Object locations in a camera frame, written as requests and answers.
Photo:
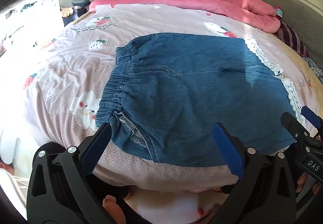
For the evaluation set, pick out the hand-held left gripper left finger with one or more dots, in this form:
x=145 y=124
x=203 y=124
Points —
x=97 y=145

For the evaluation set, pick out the white dresser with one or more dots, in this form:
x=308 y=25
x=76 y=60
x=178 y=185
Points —
x=37 y=17

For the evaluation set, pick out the pink printed bedsheet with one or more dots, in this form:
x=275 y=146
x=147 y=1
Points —
x=63 y=75

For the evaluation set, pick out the pile of folded clothes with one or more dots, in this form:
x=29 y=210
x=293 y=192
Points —
x=80 y=3

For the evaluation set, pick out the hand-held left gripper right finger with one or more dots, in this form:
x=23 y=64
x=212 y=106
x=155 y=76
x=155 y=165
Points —
x=227 y=148

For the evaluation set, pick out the person's right foot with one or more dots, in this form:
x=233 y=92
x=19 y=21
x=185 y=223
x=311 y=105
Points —
x=208 y=211

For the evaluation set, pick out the blue denim pants lace trim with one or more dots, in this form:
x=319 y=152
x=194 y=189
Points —
x=189 y=88

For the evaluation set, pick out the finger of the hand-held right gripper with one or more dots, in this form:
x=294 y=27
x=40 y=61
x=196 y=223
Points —
x=311 y=117
x=290 y=123

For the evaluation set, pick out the dark floral pillow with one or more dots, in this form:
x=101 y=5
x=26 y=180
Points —
x=315 y=67

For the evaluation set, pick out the person's right hand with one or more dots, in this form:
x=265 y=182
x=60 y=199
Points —
x=301 y=180

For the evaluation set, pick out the white object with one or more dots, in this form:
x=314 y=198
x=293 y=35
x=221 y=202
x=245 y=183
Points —
x=8 y=149

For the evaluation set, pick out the wooden bed frame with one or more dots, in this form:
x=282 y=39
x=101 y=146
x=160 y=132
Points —
x=80 y=17

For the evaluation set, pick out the striped pillow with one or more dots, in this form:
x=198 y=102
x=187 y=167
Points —
x=292 y=37

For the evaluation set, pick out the grey padded headboard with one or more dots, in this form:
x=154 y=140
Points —
x=297 y=12

